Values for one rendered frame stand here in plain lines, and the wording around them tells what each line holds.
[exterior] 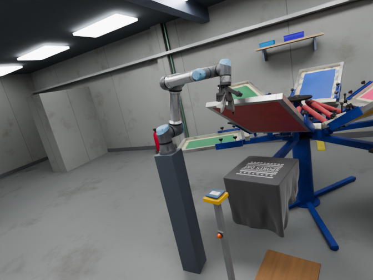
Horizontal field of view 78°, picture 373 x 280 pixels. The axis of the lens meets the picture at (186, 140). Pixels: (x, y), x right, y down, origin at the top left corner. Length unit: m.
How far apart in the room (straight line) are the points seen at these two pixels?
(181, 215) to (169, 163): 0.49
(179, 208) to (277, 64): 4.00
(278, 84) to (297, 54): 0.66
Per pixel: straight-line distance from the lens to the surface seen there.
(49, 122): 7.15
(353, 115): 2.14
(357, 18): 5.40
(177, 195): 2.02
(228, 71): 1.55
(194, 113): 5.98
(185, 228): 2.19
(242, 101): 1.64
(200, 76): 1.48
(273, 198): 1.77
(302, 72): 4.17
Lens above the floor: 1.75
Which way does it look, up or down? 14 degrees down
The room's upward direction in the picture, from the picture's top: 12 degrees counter-clockwise
